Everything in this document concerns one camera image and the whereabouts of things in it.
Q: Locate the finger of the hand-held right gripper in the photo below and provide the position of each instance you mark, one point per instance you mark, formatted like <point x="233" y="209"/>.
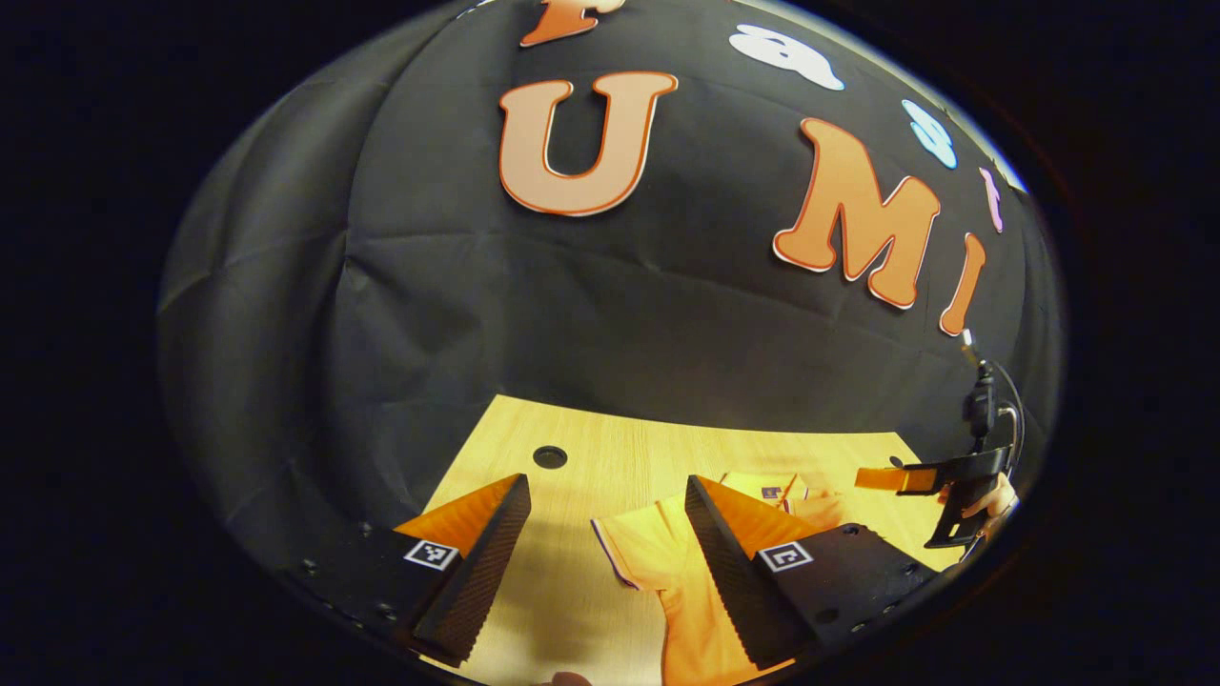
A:
<point x="896" y="479"/>

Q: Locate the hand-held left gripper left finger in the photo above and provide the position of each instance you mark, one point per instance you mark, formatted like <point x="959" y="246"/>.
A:
<point x="481" y="581"/>

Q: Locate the orange T-shirt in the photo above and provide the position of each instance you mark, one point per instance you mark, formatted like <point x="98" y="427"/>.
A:
<point x="658" y="553"/>

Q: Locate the black backdrop cloth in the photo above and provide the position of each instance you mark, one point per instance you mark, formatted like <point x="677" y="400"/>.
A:
<point x="620" y="314"/>

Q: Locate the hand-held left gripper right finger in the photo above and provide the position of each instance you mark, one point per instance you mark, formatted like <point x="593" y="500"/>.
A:
<point x="734" y="581"/>

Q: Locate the round black table hole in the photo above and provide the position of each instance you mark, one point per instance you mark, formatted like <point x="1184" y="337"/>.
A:
<point x="550" y="456"/>

